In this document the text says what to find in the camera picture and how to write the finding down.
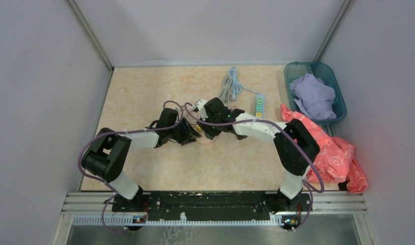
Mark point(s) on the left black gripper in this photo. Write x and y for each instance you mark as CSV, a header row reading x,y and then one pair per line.
x,y
189,133

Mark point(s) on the light blue power strip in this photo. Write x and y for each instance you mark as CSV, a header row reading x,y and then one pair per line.
x,y
260,95

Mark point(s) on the lavender cloth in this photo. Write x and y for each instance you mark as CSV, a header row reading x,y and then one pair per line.
x,y
313,98

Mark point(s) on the red patterned plastic bag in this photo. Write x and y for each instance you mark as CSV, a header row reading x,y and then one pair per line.
x,y
335,162

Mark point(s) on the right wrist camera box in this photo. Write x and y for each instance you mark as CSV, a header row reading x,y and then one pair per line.
x,y
201,109

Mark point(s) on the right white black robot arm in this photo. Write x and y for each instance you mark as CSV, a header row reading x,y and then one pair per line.
x,y
296,148

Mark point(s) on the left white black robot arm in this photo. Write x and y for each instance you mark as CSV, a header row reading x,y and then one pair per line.
x,y
106,156

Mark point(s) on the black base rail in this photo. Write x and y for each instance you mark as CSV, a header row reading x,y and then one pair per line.
x,y
212,206

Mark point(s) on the green USB charger plug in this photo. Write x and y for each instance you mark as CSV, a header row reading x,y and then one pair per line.
x,y
259,100

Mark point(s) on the teal plastic basket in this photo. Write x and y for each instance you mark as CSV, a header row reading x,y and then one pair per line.
x,y
320,70

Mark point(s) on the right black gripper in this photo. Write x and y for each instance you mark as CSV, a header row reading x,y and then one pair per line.
x,y
210,133

